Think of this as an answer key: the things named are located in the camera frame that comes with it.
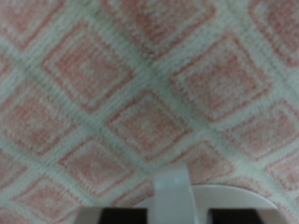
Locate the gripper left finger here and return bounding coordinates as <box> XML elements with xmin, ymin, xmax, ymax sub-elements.
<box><xmin>100</xmin><ymin>207</ymin><xmax>149</xmax><ymax>224</ymax></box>

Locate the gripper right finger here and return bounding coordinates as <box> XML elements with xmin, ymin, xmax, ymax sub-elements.
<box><xmin>207</xmin><ymin>207</ymin><xmax>261</xmax><ymax>224</ymax></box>

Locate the white mug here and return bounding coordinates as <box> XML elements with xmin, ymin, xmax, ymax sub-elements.
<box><xmin>74</xmin><ymin>162</ymin><xmax>289</xmax><ymax>224</ymax></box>

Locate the pink checked towel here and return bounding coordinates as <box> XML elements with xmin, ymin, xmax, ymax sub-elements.
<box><xmin>0</xmin><ymin>0</ymin><xmax>299</xmax><ymax>224</ymax></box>

